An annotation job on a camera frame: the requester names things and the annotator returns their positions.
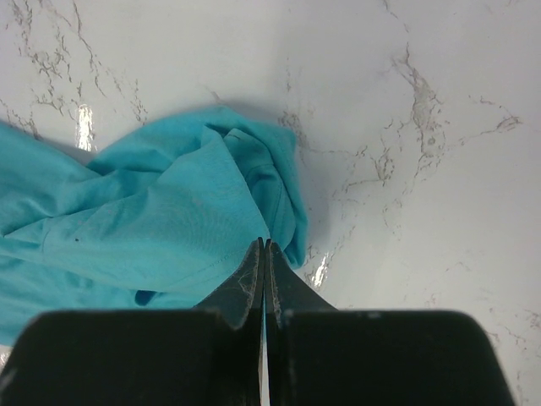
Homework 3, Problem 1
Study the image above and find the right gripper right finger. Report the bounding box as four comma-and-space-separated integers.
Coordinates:
265, 241, 513, 405

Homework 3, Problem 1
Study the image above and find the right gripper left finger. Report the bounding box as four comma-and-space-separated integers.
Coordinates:
1, 240, 264, 405

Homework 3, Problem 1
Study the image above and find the teal t shirt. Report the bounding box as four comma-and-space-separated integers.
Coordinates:
1, 107, 308, 346

